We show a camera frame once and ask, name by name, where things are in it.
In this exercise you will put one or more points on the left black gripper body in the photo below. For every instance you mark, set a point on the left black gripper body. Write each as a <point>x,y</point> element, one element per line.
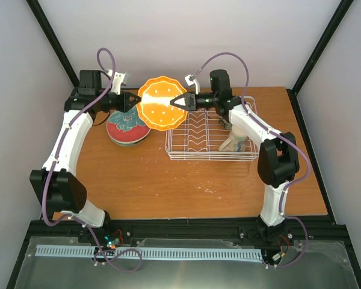
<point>120,106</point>

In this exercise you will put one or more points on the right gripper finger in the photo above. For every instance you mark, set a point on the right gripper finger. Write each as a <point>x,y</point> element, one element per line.
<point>179,105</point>
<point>179,100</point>

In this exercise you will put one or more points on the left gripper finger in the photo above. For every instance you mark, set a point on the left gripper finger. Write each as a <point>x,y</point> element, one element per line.
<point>132,96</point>
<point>130,104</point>

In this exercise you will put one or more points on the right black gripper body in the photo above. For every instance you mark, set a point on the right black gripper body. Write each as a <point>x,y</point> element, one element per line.
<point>193,103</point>

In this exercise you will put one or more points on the orange dotted plate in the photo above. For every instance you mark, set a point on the orange dotted plate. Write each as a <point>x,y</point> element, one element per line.
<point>155,109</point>

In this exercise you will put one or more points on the mint green floral bowl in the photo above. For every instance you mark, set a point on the mint green floral bowl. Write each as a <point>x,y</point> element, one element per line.
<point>225,124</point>

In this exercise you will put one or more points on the cream dragon mug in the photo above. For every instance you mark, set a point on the cream dragon mug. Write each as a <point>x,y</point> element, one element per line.
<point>235,142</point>

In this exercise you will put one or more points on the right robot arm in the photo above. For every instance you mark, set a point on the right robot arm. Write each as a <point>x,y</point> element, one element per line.
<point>277,160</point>

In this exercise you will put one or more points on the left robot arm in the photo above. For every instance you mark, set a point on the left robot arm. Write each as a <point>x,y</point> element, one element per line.
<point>55,184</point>

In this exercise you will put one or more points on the red teal patterned plate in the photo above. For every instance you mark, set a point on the red teal patterned plate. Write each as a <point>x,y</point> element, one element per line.
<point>129,122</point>

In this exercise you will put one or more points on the white bottom plate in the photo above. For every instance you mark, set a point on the white bottom plate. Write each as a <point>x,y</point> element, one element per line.
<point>127,140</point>

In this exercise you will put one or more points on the metal front panel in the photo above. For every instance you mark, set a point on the metal front panel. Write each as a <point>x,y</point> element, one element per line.
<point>324,264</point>

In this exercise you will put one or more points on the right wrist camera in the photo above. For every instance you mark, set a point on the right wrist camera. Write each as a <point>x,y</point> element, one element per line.
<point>192,81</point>

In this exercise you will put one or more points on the white wire dish rack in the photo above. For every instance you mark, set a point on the white wire dish rack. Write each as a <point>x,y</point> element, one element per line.
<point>199,137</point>

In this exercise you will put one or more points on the left black frame post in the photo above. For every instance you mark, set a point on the left black frame post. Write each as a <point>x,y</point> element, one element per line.
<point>53,40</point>

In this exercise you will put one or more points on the black frame post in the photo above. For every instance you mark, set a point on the black frame post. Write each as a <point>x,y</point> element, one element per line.
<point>322,43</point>
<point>53,40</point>

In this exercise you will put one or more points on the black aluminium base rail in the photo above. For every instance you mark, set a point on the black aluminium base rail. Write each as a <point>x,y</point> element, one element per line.
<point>241,231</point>

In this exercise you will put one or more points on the light blue cable duct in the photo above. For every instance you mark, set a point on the light blue cable duct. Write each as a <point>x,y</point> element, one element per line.
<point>157,253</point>

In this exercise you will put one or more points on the right black frame post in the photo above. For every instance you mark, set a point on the right black frame post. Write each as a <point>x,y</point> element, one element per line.
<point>322,43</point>

